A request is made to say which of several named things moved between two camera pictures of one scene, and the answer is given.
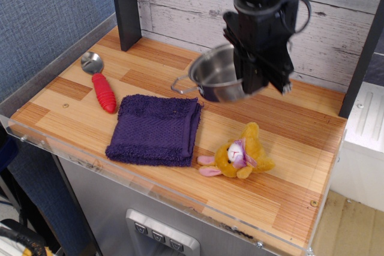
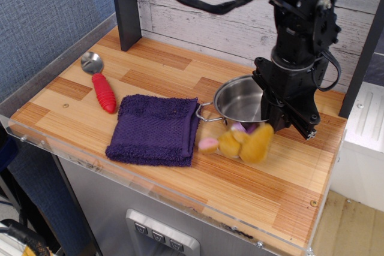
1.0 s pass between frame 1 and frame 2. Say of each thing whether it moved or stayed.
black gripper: moved
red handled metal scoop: stayed
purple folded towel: stayed
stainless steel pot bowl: moved
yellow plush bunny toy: moved
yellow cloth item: stayed
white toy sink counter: stayed
